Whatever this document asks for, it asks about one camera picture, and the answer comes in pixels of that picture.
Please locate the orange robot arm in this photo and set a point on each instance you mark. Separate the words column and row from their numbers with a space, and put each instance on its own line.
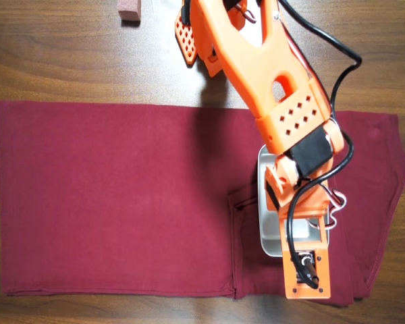
column 256, row 60

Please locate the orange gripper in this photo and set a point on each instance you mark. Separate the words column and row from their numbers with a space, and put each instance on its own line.
column 272, row 195

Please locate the rectangular metal tray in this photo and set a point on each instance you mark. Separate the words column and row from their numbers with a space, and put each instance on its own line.
column 267, row 233

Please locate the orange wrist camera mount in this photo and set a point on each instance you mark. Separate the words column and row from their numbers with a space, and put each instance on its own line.
column 320, row 270

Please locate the dark red cloth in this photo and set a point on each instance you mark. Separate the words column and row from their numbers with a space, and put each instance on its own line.
column 87, row 202

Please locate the pink sponge block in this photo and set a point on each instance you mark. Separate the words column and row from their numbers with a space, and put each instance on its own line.
column 130, row 13

